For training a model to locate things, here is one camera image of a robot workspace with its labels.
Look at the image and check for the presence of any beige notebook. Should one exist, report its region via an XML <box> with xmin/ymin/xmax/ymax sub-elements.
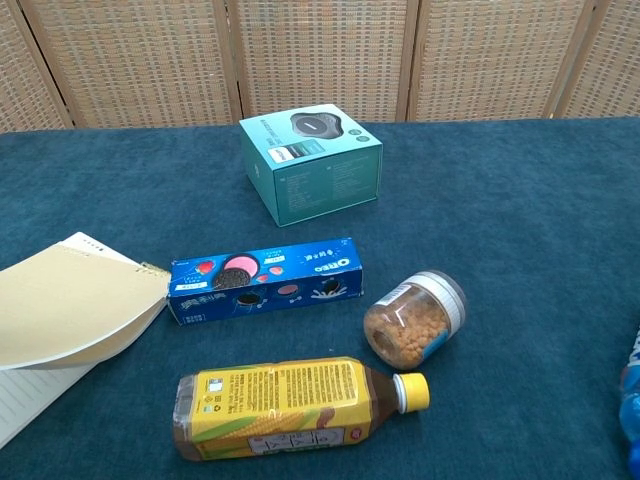
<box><xmin>0</xmin><ymin>231</ymin><xmax>172</xmax><ymax>449</ymax></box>

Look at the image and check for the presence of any teal product box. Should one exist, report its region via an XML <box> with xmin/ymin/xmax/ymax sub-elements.
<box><xmin>238</xmin><ymin>103</ymin><xmax>384</xmax><ymax>228</ymax></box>

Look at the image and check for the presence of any blue Oreo cookie box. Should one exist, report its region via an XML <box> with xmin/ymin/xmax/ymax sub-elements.
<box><xmin>166</xmin><ymin>236</ymin><xmax>365</xmax><ymax>327</ymax></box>

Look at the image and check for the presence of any clear jar of orange snacks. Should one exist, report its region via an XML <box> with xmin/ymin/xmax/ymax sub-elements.
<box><xmin>363</xmin><ymin>270</ymin><xmax>468</xmax><ymax>371</ymax></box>

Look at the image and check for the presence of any yellow-label tea bottle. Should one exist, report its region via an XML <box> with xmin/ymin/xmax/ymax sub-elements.
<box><xmin>172</xmin><ymin>355</ymin><xmax>431</xmax><ymax>462</ymax></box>

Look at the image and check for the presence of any dark teal table cloth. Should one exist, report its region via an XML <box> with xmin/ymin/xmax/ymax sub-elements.
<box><xmin>0</xmin><ymin>117</ymin><xmax>640</xmax><ymax>480</ymax></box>

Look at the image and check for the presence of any woven bamboo folding screen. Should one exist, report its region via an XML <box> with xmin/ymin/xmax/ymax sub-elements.
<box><xmin>0</xmin><ymin>0</ymin><xmax>640</xmax><ymax>134</ymax></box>

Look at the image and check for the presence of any blue Pepsi bottle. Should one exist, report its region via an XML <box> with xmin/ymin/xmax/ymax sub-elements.
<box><xmin>618</xmin><ymin>324</ymin><xmax>640</xmax><ymax>471</ymax></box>

